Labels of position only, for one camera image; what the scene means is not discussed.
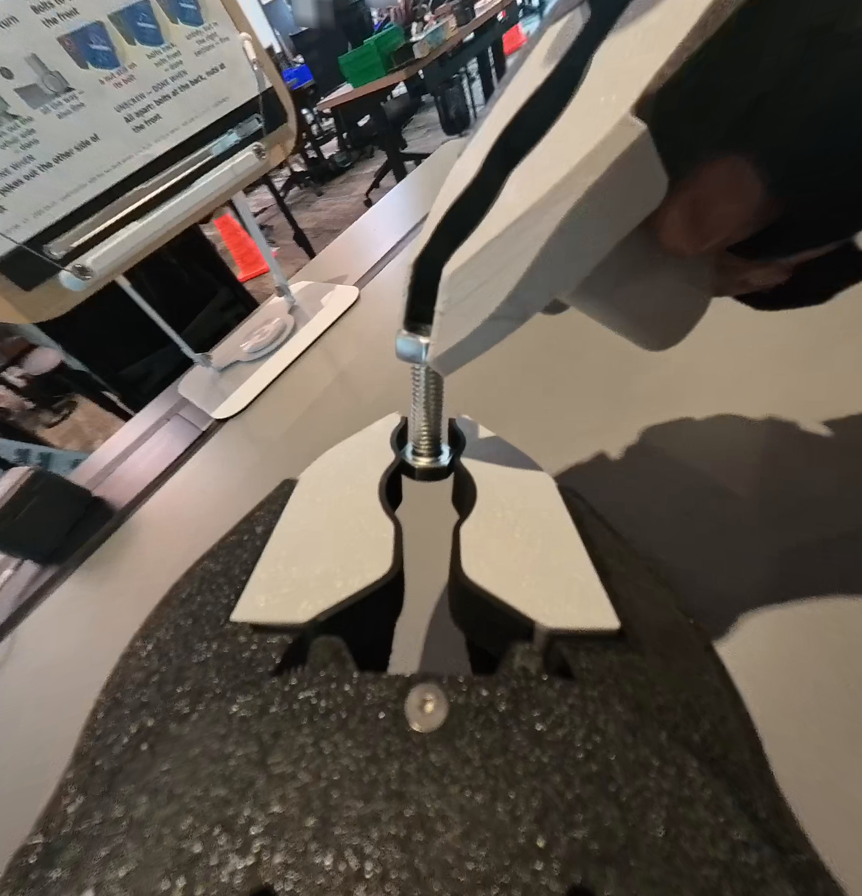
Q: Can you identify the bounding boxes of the green plastic bins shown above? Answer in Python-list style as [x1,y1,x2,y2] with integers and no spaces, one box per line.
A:
[336,21,407,88]

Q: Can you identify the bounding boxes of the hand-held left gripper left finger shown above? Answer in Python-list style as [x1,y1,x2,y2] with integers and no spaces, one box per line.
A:
[230,413,409,626]

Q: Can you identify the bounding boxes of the silver hex bolt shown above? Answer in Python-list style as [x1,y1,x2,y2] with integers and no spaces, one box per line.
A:
[396,360,467,482]

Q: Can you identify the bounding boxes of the black office chair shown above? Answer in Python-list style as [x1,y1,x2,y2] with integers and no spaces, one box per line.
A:
[364,91,432,207]

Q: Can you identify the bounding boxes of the person's right hand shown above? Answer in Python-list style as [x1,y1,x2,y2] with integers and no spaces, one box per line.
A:
[653,160,790,286]

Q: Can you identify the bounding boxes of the white base board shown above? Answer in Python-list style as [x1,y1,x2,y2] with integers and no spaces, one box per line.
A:
[178,280,361,421]

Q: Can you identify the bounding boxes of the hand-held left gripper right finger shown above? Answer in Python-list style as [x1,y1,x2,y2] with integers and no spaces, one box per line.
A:
[446,414,623,636]

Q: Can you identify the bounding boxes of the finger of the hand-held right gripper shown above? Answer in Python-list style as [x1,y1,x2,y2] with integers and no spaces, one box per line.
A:
[405,0,747,373]
[407,0,615,317]

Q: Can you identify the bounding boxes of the black box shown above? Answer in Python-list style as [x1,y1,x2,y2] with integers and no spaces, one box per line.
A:
[0,469,117,564]

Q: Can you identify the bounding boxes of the sign board on stand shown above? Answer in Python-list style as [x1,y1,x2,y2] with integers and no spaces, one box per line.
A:
[0,0,299,372]

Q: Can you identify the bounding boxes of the wooden desk with black legs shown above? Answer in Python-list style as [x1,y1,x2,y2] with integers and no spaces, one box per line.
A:
[315,0,523,151]

